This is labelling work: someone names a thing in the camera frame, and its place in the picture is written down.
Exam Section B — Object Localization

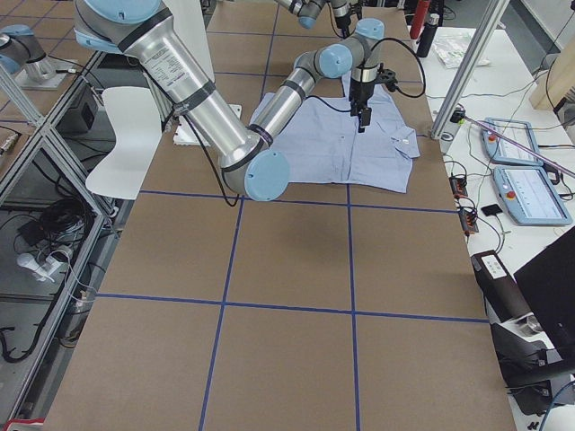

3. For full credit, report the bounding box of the lower teach pendant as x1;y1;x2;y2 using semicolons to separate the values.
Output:
493;166;572;226

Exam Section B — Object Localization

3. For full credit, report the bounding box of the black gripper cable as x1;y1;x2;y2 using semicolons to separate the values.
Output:
309;37;427;113

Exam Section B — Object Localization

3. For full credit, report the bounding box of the red bottle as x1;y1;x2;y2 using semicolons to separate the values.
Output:
410;0;430;40

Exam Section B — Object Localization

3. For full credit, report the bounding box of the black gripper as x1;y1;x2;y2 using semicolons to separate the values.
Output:
335;13;351;31
349;79;375;133

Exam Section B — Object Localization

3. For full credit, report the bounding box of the black water bottle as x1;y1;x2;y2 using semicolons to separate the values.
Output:
416;13;440;58

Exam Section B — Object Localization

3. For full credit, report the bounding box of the black monitor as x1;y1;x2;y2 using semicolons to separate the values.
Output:
515;229;574;357

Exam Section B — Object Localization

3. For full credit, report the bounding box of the light blue striped shirt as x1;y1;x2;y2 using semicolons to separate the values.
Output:
272;87;420;193

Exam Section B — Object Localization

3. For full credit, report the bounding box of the white grabber stick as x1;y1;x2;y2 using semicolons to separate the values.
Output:
465;116;575;178

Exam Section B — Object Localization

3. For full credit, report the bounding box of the upper teach pendant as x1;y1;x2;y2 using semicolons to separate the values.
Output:
478;117;545;166

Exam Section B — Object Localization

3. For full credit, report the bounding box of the aluminium frame post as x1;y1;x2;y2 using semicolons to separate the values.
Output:
429;0;509;139

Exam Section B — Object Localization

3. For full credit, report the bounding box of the black box with label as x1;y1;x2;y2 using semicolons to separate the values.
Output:
471;251;533;322

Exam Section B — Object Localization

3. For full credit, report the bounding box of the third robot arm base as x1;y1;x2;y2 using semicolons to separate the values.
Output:
1;24;65;91

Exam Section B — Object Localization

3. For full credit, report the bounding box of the white chair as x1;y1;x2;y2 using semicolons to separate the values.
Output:
85;86;162;200

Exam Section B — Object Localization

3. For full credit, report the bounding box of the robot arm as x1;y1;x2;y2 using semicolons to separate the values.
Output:
275;0;362;38
75;1;385;201

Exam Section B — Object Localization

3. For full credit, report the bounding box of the teach pendant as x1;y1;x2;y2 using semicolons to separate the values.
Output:
493;166;572;226
478;117;545;166

